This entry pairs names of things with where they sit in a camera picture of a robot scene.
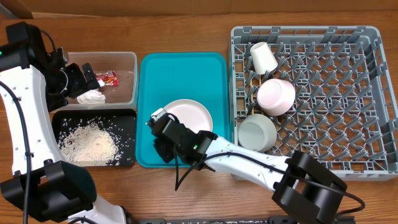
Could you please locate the cardboard backdrop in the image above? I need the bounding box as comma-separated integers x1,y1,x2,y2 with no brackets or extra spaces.
0,0,398,20

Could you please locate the white bowl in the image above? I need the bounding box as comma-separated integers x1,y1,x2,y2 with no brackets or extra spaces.
238,114,277,152

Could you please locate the white cup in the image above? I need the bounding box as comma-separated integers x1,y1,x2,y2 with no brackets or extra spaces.
250,42,278,75

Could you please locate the black plastic tray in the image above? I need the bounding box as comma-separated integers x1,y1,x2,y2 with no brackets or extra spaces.
51,108,137,168

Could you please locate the grey dishwasher rack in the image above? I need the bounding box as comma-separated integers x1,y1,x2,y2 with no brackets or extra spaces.
228,26,397,181

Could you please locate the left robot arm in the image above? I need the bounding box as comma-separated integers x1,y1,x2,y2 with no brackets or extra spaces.
1,22,134,223

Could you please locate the white napkin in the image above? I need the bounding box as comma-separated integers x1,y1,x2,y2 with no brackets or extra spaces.
77,90,106,104

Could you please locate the teal serving tray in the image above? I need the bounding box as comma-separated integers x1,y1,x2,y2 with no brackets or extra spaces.
136,52,233,168

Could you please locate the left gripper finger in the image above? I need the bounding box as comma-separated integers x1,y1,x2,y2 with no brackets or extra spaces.
81,63,100,90
65,63,88,98

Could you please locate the large white plate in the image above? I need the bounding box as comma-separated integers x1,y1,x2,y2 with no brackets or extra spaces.
164,99,213,133

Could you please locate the red foil wrapper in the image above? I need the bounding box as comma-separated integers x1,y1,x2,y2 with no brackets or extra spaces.
96,70,119,87

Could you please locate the white rice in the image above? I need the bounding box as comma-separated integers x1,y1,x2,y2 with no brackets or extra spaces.
57,116,136,167

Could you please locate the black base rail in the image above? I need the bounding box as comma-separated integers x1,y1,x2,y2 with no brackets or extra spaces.
133,214,356,224

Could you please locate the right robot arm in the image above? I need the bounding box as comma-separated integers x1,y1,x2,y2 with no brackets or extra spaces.
147,111,347,223

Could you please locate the clear plastic bin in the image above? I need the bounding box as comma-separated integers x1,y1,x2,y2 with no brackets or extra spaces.
63,52,139,110

